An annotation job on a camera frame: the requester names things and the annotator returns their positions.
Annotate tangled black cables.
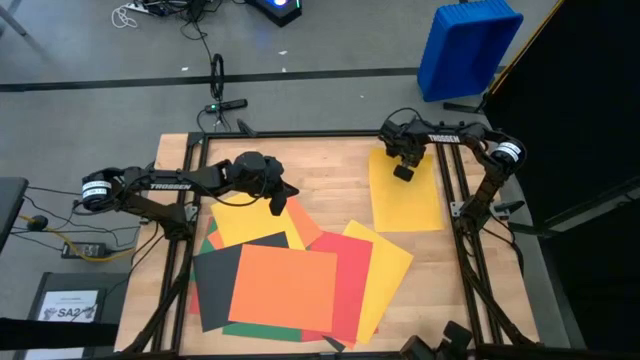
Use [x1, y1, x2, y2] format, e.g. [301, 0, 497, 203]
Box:
[142, 0, 236, 66]

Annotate coiled black cable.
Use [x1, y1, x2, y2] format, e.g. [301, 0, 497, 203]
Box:
[209, 52, 226, 103]

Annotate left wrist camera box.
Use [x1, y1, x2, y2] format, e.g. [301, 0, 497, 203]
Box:
[268, 191, 289, 218]

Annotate black computer with lights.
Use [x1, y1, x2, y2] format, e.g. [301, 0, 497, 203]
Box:
[246, 0, 304, 28]

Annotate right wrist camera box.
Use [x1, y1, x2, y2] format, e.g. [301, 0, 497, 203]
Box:
[392, 163, 416, 183]

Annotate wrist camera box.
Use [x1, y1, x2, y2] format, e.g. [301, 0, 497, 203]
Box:
[268, 191, 289, 218]
[392, 163, 416, 183]

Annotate black paper sheet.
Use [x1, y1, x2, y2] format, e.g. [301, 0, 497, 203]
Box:
[322, 334, 347, 354]
[192, 230, 291, 334]

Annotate black floor cable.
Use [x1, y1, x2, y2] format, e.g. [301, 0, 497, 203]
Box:
[19, 184, 169, 301]

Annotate black case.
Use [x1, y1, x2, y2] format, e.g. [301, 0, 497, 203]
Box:
[23, 271, 130, 360]

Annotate white SA2 label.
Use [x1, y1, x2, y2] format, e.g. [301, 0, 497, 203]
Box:
[35, 289, 100, 324]

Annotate black partition panel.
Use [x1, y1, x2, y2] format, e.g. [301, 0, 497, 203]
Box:
[481, 0, 640, 360]

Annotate black USB hub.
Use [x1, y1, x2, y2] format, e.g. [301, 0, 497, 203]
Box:
[203, 98, 249, 115]

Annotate grey metal leg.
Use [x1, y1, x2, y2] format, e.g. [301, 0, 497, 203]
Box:
[0, 0, 54, 59]

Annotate black bulky object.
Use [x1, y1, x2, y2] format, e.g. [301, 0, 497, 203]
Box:
[398, 320, 475, 360]

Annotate black clamp lever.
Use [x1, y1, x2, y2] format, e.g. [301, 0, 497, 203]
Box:
[492, 199, 526, 215]

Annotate white cable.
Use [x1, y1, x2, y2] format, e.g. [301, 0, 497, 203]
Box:
[110, 3, 140, 30]

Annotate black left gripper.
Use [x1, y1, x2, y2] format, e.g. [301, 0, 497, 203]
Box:
[228, 152, 300, 198]

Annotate black aluminium table frame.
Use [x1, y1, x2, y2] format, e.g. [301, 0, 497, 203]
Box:
[113, 128, 544, 360]

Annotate blue plastic bin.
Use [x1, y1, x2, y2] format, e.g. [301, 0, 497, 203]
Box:
[416, 0, 525, 104]

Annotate yellow floor cable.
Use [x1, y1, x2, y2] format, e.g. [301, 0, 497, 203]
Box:
[17, 213, 137, 265]

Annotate black furniture corner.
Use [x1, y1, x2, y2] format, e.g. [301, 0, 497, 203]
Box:
[0, 175, 30, 254]

